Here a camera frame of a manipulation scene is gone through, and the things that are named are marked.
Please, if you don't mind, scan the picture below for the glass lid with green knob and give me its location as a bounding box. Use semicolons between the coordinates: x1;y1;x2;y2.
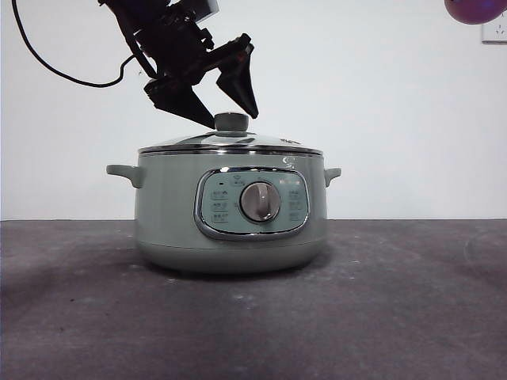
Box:
138;112;322;155

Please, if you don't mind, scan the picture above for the pale green electric pot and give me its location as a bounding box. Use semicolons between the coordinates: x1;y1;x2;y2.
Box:
105;148;342;275

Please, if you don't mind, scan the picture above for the dark purple rounded blob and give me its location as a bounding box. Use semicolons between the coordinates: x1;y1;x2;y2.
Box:
443;0;505;25

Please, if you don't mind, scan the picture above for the black cable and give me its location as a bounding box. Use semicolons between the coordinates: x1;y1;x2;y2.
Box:
10;0;138;88

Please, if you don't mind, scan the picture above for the pale grey camera box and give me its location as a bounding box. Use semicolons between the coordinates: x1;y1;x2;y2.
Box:
168;0;221;25

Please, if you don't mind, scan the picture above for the white wall socket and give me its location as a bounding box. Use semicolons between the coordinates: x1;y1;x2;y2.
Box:
481;22;507;44

